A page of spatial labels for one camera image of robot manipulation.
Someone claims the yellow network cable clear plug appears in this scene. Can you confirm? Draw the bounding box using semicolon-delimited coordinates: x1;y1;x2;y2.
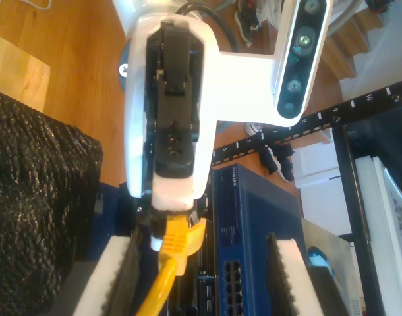
134;213;208;316

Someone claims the silver metal plate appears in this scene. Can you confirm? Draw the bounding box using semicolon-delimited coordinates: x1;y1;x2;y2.
301;217;355;316

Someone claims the white cardboard box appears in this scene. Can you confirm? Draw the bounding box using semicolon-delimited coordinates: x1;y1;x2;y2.
292;144;340;233

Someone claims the dark sneaker white sole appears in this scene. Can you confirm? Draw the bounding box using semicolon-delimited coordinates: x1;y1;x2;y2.
258;144;281;174
275;144;296;182

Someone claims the white foam panel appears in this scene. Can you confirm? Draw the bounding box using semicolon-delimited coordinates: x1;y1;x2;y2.
354;154;402;316

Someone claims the black bubble wrap mat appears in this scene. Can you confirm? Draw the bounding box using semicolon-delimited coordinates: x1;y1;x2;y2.
0;87;105;316

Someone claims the dark multicolour sneaker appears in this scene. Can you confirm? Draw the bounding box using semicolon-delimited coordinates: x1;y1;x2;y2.
233;0;260;47

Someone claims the wooden staircase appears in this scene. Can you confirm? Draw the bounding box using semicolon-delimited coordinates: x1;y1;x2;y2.
332;0;402;99

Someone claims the blue network switch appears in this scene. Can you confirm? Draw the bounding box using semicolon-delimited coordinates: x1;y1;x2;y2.
212;163;307;316

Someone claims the black rack frame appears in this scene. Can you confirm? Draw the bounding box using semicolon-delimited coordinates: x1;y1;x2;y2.
211;78;402;316

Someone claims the black camera cable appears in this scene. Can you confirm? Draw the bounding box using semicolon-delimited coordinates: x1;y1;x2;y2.
173;1;239;53

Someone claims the silver camera bar white bracket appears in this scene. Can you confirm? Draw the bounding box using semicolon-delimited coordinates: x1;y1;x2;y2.
215;0;334;128

